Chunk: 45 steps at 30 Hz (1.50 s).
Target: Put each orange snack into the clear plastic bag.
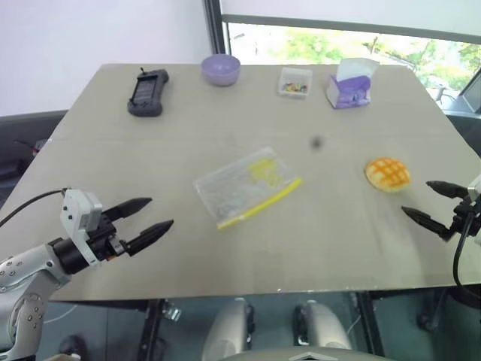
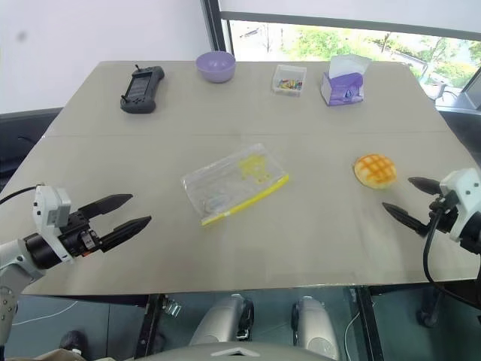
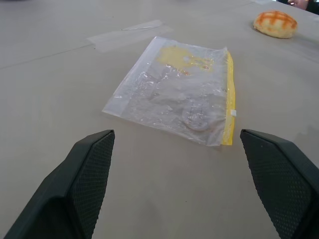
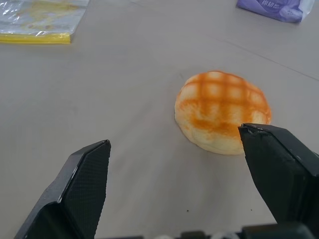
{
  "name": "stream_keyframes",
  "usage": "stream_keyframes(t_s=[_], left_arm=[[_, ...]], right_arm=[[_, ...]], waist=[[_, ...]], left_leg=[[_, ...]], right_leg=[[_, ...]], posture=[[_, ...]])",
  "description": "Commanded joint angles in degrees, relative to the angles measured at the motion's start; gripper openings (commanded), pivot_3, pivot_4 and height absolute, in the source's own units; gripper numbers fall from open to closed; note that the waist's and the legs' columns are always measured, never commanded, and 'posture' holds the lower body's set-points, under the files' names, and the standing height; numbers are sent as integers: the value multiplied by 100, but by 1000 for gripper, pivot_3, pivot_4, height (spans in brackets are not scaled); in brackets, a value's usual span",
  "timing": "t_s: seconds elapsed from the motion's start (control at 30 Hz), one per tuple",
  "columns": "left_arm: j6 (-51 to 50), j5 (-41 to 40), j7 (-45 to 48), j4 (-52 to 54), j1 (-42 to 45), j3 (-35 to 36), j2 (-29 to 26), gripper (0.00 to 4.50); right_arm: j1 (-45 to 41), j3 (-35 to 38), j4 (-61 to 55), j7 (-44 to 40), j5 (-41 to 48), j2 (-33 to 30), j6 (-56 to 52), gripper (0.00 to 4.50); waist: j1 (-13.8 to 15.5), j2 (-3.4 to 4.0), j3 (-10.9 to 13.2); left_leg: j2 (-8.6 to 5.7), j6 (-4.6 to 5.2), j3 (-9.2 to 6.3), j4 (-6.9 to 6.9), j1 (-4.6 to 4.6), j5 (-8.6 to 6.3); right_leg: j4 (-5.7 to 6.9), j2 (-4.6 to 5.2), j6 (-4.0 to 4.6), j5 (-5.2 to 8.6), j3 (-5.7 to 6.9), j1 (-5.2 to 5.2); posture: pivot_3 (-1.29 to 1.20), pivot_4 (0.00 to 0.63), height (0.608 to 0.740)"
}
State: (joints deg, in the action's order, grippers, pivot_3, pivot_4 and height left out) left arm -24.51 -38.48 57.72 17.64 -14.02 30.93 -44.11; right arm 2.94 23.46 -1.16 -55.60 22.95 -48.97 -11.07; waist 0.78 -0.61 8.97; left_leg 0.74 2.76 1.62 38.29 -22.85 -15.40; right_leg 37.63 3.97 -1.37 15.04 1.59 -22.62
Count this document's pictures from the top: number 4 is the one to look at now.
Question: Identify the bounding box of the orange pineapple bun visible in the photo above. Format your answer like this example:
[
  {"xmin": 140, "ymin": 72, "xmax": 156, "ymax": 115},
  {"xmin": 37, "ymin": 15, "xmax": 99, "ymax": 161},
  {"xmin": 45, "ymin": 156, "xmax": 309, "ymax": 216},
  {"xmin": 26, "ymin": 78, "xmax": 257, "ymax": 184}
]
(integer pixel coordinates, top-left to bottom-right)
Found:
[{"xmin": 173, "ymin": 71, "xmax": 272, "ymax": 155}]

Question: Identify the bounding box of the clear yellow-zip plastic bag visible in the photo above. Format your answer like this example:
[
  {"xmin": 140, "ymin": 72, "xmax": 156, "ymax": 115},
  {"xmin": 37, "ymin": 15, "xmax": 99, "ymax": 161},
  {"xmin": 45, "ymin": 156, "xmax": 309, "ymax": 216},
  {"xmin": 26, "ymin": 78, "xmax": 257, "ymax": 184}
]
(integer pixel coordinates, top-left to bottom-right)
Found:
[{"xmin": 0, "ymin": 0, "xmax": 90, "ymax": 45}]

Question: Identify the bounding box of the purple tissue pack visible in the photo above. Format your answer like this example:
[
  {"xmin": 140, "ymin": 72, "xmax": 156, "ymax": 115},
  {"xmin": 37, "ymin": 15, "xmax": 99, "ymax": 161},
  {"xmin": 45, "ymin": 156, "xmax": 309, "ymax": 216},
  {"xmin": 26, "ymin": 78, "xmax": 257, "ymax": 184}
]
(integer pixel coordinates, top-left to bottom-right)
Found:
[{"xmin": 236, "ymin": 0, "xmax": 315, "ymax": 23}]

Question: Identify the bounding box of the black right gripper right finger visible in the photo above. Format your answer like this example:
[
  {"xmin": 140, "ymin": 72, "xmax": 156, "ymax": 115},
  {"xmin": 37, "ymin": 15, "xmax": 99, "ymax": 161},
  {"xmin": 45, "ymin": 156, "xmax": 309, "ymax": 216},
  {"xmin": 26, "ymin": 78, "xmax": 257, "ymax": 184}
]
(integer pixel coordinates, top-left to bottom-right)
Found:
[{"xmin": 237, "ymin": 122, "xmax": 319, "ymax": 226}]

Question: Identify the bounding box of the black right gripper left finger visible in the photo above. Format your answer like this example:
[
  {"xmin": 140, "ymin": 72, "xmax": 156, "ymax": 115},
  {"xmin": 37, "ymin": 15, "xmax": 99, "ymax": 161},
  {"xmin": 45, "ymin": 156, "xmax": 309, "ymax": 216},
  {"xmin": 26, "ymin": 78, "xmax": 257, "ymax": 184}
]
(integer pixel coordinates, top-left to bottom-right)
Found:
[{"xmin": 13, "ymin": 139, "xmax": 112, "ymax": 239}]

